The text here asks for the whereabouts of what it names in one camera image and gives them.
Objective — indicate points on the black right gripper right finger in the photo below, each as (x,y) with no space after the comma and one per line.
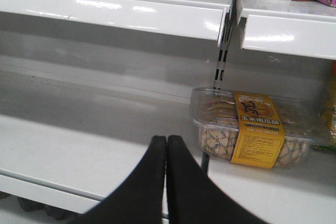
(192,197)

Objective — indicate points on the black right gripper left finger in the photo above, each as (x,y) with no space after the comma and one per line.
(138,199)

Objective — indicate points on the boxed bread package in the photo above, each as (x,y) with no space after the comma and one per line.
(255,129)

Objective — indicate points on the white metal shelf unit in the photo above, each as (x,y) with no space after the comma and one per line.
(85,84)

